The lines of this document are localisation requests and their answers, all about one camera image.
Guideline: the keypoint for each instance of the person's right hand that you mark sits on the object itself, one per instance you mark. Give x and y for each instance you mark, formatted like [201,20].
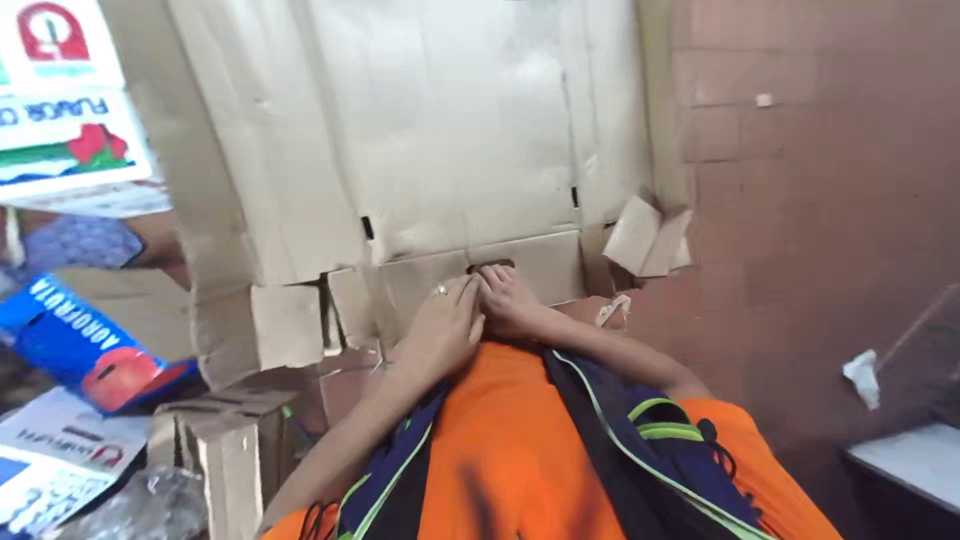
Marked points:
[511,304]

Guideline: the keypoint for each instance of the person's left hand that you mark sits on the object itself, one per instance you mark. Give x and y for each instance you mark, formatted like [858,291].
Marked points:
[444,326]

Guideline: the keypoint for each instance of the person's right fingers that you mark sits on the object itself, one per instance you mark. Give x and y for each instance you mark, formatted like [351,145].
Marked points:
[495,275]

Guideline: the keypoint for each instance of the person's left fingers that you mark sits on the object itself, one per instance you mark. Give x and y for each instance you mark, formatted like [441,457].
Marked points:
[445,290]

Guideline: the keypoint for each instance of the person's left index finger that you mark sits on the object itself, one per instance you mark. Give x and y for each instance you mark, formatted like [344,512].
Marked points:
[468,295]

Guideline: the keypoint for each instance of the person's left thumb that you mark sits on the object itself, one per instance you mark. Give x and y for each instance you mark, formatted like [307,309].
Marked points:
[477,330]

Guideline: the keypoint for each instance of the large brown cardboard box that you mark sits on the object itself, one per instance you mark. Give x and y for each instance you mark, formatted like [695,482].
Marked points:
[465,142]

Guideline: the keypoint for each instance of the person's left forearm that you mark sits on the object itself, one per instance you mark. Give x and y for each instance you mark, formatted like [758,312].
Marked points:
[351,442]

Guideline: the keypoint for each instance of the person's right forearm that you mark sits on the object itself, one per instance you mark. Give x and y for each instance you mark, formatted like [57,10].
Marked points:
[622,349]

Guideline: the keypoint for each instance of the torn whitish paper scrap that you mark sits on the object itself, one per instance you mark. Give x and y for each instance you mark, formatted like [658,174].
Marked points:
[613,310]

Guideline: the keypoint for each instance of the person's body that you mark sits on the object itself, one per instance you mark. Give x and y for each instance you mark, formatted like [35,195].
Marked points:
[510,450]

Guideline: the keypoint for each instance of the clear plastic bag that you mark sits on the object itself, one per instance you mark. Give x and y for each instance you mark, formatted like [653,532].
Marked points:
[154,510]

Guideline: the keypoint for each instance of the blue carton with red fruit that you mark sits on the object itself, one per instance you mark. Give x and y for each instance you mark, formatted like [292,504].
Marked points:
[82,337]

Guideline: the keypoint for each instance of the crumpled white scrap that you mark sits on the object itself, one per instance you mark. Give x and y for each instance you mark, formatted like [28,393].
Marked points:
[864,379]

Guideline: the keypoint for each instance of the white carton with red flower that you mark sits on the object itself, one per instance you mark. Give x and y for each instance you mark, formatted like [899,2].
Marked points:
[64,139]

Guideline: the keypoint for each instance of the white carton with blue print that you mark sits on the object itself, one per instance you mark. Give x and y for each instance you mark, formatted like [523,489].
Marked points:
[64,450]

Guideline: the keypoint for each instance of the white table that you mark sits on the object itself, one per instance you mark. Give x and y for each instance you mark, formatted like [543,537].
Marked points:
[915,461]

